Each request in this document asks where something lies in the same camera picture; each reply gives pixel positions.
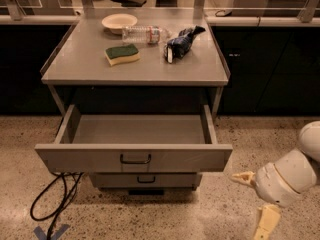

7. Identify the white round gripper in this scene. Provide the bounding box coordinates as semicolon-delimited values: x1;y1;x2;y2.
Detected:
231;149;318;240

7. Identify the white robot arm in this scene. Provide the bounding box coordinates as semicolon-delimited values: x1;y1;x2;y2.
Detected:
231;121;320;240

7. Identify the grey lower drawer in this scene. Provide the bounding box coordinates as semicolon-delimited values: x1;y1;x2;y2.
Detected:
89;173;202;189

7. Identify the grey open top drawer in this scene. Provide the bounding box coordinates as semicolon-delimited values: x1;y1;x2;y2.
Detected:
35;105;232;173

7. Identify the blue black chip bag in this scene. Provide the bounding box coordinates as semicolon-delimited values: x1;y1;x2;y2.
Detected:
164;26;205;63

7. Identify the clear plastic water bottle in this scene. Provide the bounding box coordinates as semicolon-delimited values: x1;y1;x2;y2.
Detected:
122;26;171;45

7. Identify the green yellow sponge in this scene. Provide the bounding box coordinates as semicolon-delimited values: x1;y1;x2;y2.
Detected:
105;44;140;66

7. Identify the grey metal cabinet table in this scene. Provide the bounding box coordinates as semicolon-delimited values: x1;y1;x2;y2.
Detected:
39;7;231;196

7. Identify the blue tape floor mark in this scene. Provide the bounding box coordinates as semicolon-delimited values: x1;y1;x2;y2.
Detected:
32;223;71;240

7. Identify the white shallow bowl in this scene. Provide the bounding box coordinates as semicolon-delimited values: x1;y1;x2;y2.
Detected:
102;13;138;34

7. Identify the black office chair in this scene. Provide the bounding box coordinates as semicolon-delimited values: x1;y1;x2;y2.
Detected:
111;0;147;7

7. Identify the black cable on ledge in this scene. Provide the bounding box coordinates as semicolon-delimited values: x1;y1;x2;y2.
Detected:
214;9;233;18

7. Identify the black floor cable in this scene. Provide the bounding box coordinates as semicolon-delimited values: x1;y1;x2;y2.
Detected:
29;172;84;240

